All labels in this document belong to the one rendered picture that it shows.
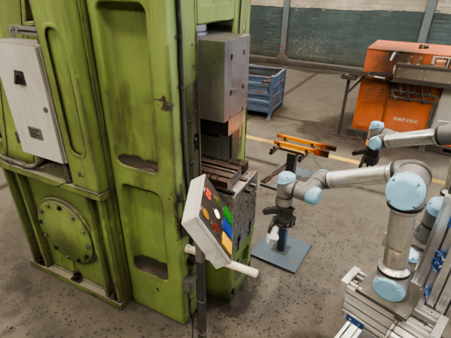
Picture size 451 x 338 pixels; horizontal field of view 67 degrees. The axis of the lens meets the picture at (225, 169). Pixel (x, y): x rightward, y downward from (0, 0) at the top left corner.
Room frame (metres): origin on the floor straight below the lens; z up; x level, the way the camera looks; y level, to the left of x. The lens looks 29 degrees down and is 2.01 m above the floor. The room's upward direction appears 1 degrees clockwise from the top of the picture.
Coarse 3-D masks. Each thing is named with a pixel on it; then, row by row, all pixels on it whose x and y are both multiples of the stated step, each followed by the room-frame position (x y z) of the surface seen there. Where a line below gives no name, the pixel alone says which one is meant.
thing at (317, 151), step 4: (276, 140) 2.28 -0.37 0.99; (280, 144) 2.25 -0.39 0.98; (284, 144) 2.24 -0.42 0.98; (288, 144) 2.22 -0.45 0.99; (292, 144) 2.22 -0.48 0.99; (296, 144) 2.22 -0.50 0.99; (296, 148) 2.19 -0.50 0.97; (300, 148) 2.17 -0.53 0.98; (304, 148) 2.16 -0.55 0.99; (308, 148) 2.15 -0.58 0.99; (312, 148) 2.15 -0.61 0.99; (316, 148) 2.14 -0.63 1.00; (312, 152) 2.13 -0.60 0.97; (316, 152) 2.11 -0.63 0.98; (320, 152) 2.11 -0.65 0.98; (324, 152) 2.10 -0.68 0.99; (328, 152) 2.08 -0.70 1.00; (324, 156) 2.09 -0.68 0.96; (328, 156) 2.09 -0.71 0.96
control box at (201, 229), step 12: (192, 180) 1.40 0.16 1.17; (204, 180) 1.35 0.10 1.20; (192, 192) 1.28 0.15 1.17; (204, 192) 1.27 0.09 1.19; (216, 192) 1.39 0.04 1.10; (192, 204) 1.19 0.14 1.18; (204, 204) 1.19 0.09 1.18; (216, 204) 1.31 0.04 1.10; (192, 216) 1.09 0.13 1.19; (204, 216) 1.12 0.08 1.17; (216, 216) 1.22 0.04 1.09; (192, 228) 1.08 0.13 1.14; (204, 228) 1.07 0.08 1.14; (204, 240) 1.07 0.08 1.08; (216, 240) 1.08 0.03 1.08; (204, 252) 1.07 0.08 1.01; (216, 252) 1.07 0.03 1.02; (228, 252) 1.10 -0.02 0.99; (216, 264) 1.07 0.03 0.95
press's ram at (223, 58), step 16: (208, 32) 1.97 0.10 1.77; (224, 32) 1.98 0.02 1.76; (208, 48) 1.69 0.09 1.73; (224, 48) 1.65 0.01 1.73; (240, 48) 1.81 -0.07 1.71; (208, 64) 1.69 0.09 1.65; (224, 64) 1.65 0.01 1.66; (240, 64) 1.82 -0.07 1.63; (208, 80) 1.69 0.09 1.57; (224, 80) 1.65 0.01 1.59; (240, 80) 1.82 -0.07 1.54; (208, 96) 1.69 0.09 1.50; (224, 96) 1.65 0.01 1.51; (240, 96) 1.83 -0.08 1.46; (208, 112) 1.69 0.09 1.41; (224, 112) 1.65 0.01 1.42
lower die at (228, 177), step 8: (208, 160) 1.95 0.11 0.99; (216, 160) 1.95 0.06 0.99; (208, 168) 1.85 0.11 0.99; (216, 168) 1.84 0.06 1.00; (240, 168) 1.86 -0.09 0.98; (208, 176) 1.76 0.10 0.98; (216, 176) 1.77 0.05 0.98; (224, 176) 1.75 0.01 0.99; (232, 176) 1.76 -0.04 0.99; (240, 176) 1.87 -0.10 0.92; (216, 184) 1.73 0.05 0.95; (224, 184) 1.70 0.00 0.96; (232, 184) 1.76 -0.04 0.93
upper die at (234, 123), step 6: (240, 114) 1.84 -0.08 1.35; (204, 120) 1.76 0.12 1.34; (228, 120) 1.70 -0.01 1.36; (234, 120) 1.76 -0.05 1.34; (240, 120) 1.84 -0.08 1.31; (204, 126) 1.76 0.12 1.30; (210, 126) 1.74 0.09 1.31; (216, 126) 1.73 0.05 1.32; (222, 126) 1.71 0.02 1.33; (228, 126) 1.70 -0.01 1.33; (234, 126) 1.77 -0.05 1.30; (240, 126) 1.84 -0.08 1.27; (210, 132) 1.74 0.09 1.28; (216, 132) 1.73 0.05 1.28; (222, 132) 1.71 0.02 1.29; (228, 132) 1.70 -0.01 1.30
